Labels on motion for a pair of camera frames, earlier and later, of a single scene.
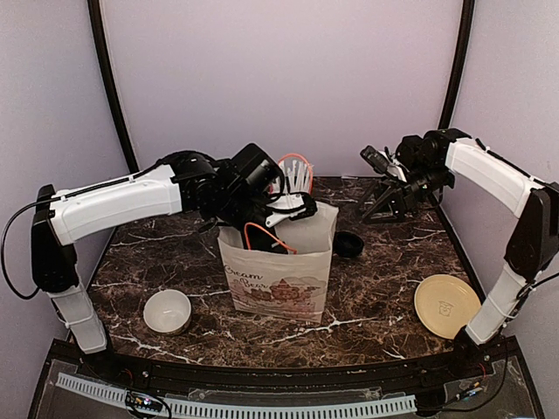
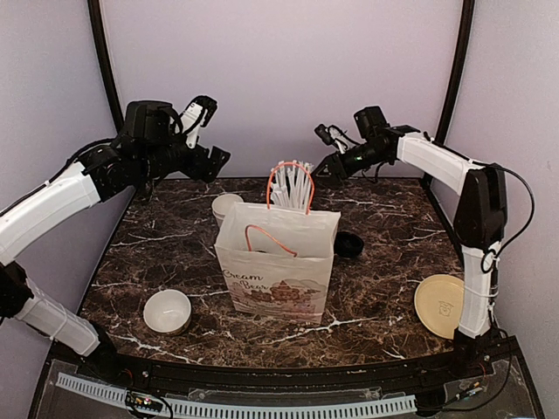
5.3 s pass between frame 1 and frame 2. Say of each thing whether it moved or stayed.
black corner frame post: stayed
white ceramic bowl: stayed
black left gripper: moved
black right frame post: stayed
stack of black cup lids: stayed
